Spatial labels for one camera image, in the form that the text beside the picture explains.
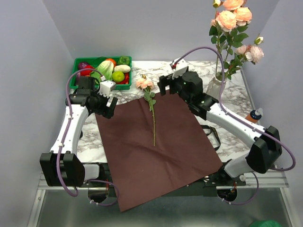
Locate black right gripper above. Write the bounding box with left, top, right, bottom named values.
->
left=157, top=71, right=193, bottom=105

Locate dark red wrapping paper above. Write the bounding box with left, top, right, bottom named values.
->
left=96, top=94, right=222, bottom=211

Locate black ribbon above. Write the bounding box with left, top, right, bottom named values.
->
left=201, top=125, right=221, bottom=151

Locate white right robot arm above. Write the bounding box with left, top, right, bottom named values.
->
left=158, top=71, right=282, bottom=185

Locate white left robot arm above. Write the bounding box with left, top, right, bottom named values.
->
left=40, top=77, right=117, bottom=187

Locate white ceramic vase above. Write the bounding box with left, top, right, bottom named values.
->
left=206, top=76, right=222, bottom=99

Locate red pepper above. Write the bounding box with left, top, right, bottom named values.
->
left=118, top=73, right=130, bottom=85

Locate green lime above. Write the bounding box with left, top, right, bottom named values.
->
left=112, top=71, right=125, bottom=83

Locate green plastic bin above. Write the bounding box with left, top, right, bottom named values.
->
left=69, top=56, right=132, bottom=90

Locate green cabbage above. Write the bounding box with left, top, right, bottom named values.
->
left=90, top=60, right=114, bottom=82

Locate white potato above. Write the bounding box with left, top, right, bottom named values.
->
left=113, top=65, right=131, bottom=73

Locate green bell pepper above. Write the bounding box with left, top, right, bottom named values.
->
left=117, top=56, right=131, bottom=66

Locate orange tomato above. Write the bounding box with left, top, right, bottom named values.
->
left=106, top=58, right=116, bottom=67

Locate purple onion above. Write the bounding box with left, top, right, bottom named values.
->
left=78, top=61, right=90, bottom=70

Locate orange bottle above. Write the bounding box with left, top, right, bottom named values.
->
left=245, top=108, right=263, bottom=123

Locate green object bottom corner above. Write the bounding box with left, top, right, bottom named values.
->
left=249, top=220, right=282, bottom=227

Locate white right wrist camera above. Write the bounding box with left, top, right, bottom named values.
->
left=170, top=58, right=188, bottom=79

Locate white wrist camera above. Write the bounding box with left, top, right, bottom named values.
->
left=98, top=80, right=116, bottom=97
left=170, top=58, right=188, bottom=79

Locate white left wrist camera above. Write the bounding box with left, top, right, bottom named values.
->
left=98, top=80, right=116, bottom=97

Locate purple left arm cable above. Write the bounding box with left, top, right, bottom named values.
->
left=56, top=69, right=119, bottom=207

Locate black mounting base plate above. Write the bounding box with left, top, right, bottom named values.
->
left=78, top=162, right=276, bottom=198

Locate aluminium rail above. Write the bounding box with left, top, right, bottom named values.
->
left=28, top=171, right=292, bottom=227

